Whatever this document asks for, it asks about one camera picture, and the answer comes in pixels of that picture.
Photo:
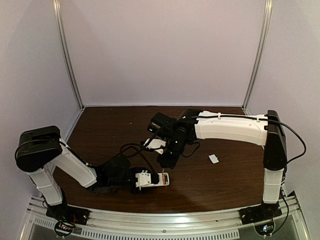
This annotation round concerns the left round circuit board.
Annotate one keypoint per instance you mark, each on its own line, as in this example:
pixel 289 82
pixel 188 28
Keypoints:
pixel 63 229

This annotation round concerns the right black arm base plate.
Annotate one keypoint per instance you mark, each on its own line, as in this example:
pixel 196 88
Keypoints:
pixel 258 213

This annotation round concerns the white remote control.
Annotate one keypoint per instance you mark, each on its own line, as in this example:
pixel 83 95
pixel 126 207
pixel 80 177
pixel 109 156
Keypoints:
pixel 159 184

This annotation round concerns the round circuit board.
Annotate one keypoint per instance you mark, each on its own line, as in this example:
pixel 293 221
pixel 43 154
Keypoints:
pixel 63 229
pixel 265 229

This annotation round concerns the aluminium corner post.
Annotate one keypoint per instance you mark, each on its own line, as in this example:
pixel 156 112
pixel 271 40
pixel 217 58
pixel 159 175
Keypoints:
pixel 66 53
pixel 263 36

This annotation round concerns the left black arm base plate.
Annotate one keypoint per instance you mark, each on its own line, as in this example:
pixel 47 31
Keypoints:
pixel 69 214

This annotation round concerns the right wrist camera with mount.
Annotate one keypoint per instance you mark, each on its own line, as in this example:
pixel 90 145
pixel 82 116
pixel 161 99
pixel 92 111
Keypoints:
pixel 156 145

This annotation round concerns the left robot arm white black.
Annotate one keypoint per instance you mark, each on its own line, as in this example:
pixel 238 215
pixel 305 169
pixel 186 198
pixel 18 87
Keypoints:
pixel 41 148

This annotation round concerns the left aluminium corner post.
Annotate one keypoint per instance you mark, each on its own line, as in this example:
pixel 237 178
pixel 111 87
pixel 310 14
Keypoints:
pixel 66 53

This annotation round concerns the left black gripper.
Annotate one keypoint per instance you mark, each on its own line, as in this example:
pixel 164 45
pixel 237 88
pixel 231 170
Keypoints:
pixel 133 180

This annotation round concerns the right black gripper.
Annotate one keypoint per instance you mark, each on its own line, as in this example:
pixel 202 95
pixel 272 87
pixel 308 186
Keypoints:
pixel 166 162

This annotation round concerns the right aluminium corner post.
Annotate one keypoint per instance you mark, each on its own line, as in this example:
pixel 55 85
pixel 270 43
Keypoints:
pixel 263 36

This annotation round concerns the front aluminium rail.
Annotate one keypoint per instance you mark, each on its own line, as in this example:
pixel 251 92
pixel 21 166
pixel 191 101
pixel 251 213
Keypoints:
pixel 113 225

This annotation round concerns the orange black battery upper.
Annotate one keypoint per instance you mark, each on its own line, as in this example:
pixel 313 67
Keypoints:
pixel 165 177

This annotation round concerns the right round circuit board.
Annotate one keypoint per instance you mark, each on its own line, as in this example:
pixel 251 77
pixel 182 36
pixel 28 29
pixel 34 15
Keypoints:
pixel 265 229

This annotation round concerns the white battery compartment cover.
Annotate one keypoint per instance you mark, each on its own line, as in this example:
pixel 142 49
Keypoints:
pixel 213 158

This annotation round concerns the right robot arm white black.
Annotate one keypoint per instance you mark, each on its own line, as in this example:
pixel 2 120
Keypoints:
pixel 171 135

